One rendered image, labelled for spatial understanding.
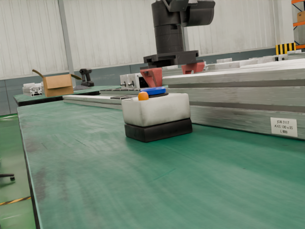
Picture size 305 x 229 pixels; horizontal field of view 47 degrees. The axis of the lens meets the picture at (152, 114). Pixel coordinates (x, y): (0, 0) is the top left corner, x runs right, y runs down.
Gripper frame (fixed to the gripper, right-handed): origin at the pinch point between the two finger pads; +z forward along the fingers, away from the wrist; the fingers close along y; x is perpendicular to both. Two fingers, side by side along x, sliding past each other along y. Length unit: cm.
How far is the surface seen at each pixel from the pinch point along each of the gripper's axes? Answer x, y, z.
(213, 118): -20.4, -4.6, 2.5
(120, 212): -42, -28, 4
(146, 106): -20.9, -15.7, -1.2
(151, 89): -18.5, -13.5, -3.3
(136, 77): 89, 28, -4
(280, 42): 573, 596, -37
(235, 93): -26.3, -4.5, -1.5
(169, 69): 325, 167, -5
